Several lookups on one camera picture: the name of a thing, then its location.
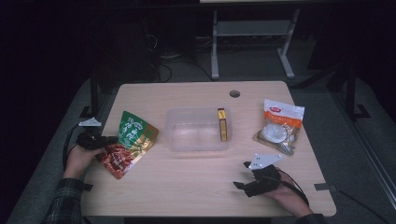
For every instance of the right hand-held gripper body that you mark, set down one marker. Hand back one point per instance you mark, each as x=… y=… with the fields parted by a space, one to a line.
x=264 y=180

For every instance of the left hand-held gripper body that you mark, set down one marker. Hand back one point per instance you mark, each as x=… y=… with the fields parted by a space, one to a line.
x=91 y=141

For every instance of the green and red snack packet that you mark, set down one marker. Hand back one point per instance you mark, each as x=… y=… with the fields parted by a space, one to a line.
x=134 y=140

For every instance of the yellow snack bar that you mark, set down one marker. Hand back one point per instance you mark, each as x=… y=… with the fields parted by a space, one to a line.
x=222 y=124

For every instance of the clear plastic container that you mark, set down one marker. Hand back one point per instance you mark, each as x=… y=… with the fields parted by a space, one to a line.
x=193 y=133

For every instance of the person's left hand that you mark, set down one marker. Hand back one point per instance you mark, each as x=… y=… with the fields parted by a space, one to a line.
x=77 y=161

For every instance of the person's right hand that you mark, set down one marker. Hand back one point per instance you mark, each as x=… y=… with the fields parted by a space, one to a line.
x=291 y=199

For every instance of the black metal stand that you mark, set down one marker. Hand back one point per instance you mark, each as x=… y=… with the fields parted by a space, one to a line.
x=351 y=93
x=93 y=93

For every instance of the white and orange food packet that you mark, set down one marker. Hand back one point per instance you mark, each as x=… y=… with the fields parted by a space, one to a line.
x=280 y=127

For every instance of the black tape strip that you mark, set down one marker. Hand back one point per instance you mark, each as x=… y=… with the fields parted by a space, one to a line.
x=325 y=187

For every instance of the white metal frame table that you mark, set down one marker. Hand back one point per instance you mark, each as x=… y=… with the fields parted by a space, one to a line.
x=252 y=28

